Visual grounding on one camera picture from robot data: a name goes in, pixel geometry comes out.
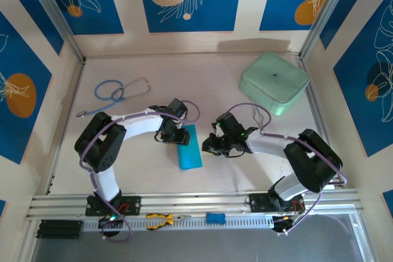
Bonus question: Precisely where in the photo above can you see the blue cloth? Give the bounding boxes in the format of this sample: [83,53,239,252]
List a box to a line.
[177,124,203,170]

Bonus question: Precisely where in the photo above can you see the blue bone shaped block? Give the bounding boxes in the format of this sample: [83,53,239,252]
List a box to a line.
[205,212,227,225]

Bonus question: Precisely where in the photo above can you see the mint green zip case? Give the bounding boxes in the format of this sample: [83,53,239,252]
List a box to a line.
[239,52,310,117]

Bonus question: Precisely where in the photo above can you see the blue stethoscope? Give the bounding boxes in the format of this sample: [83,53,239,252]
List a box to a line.
[76,77,151,118]

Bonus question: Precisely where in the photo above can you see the black ribbed block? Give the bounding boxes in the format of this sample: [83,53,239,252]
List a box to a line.
[36,219,84,241]

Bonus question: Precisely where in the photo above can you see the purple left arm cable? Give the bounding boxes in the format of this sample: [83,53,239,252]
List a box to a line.
[79,99,201,243]

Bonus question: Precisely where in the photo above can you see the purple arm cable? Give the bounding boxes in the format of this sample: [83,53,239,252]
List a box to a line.
[228,103,349,234]
[79,99,201,243]

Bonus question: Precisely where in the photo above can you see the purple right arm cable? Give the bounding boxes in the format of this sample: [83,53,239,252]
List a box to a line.
[228,103,349,234]

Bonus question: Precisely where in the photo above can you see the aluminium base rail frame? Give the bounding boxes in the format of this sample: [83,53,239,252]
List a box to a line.
[26,188,365,222]

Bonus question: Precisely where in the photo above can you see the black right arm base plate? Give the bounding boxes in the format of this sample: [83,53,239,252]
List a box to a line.
[249,193,305,214]

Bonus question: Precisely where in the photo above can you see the grey slotted cable duct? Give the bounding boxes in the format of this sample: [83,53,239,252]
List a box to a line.
[82,214,274,233]

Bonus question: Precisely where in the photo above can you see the yellow handled pliers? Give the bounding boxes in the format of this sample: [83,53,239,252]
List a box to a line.
[146,212,192,231]

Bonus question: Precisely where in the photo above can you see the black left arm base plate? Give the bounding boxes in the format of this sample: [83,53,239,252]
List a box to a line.
[85,195,142,217]

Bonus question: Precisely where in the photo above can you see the aluminium side rail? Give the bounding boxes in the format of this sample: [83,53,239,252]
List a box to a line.
[45,59,86,196]
[299,56,342,190]

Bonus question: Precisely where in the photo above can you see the aluminium corner post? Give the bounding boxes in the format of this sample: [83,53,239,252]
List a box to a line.
[23,0,87,62]
[299,0,354,60]

